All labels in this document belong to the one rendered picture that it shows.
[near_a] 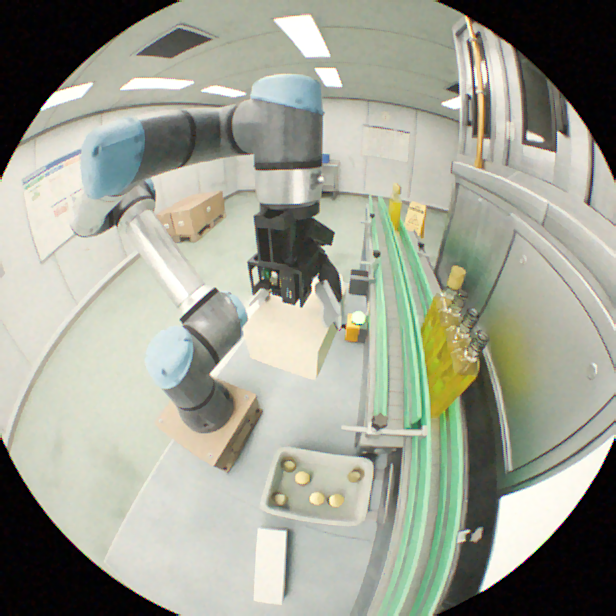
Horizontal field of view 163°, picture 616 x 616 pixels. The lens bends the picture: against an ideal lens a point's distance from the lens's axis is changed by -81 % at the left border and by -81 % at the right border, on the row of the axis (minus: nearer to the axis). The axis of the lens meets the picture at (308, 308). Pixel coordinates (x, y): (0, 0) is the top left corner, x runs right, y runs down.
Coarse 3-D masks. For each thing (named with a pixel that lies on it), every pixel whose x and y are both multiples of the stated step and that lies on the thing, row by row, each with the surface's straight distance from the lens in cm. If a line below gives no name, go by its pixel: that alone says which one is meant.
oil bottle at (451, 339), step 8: (448, 328) 49; (456, 328) 48; (448, 336) 48; (456, 336) 47; (464, 336) 47; (440, 344) 51; (448, 344) 47; (456, 344) 46; (464, 344) 47; (440, 352) 50; (448, 352) 47; (432, 360) 54; (440, 360) 50; (432, 368) 53; (432, 376) 53
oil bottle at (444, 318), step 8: (440, 312) 52; (448, 312) 51; (440, 320) 52; (448, 320) 50; (456, 320) 51; (432, 328) 55; (440, 328) 51; (432, 336) 55; (440, 336) 52; (424, 344) 59; (432, 344) 54; (424, 352) 58; (432, 352) 56
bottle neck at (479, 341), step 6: (480, 330) 42; (474, 336) 42; (480, 336) 43; (486, 336) 43; (474, 342) 42; (480, 342) 41; (486, 342) 41; (468, 348) 43; (474, 348) 42; (480, 348) 42; (468, 354) 43; (474, 354) 43
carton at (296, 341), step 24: (312, 288) 42; (264, 312) 38; (288, 312) 37; (312, 312) 37; (264, 336) 34; (288, 336) 34; (312, 336) 34; (264, 360) 40; (288, 360) 36; (312, 360) 34
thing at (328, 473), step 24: (288, 456) 59; (312, 456) 55; (336, 456) 55; (288, 480) 61; (312, 480) 61; (336, 480) 61; (264, 504) 54; (288, 504) 60; (312, 504) 60; (360, 504) 56
